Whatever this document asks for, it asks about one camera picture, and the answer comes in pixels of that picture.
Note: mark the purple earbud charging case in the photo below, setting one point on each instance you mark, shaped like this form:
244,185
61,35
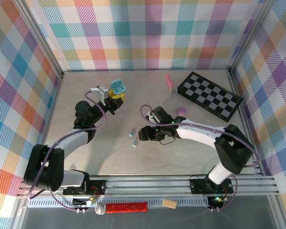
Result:
181,111

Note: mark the pink toy microphone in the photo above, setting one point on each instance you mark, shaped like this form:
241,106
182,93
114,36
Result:
169,82

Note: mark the blue earbud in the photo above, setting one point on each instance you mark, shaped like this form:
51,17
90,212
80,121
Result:
134,144
132,134

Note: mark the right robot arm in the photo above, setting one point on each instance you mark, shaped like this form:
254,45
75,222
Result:
233,152

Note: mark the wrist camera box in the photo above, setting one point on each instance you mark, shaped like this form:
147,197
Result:
160,114
101,93

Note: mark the aluminium corner post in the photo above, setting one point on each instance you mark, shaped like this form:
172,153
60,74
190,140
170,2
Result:
41,35
250,35

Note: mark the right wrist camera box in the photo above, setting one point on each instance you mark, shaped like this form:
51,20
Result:
160,114

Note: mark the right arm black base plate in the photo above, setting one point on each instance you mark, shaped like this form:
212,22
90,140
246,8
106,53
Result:
197,187

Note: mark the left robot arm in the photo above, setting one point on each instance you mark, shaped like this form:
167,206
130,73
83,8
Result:
45,167

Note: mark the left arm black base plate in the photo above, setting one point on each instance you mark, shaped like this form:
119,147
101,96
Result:
97,184

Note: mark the blue earbud charging case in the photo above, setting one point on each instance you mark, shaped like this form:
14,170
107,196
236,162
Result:
115,84

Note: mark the red glitter microphone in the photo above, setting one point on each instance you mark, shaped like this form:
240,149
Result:
126,207

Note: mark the black grey checkerboard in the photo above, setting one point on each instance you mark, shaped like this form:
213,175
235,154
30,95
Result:
205,88

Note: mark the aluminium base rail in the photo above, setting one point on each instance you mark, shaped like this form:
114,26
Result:
145,186

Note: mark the small wooden block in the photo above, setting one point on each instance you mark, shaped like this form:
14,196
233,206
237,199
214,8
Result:
169,204

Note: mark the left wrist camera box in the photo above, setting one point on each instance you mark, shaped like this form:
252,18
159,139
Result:
101,93

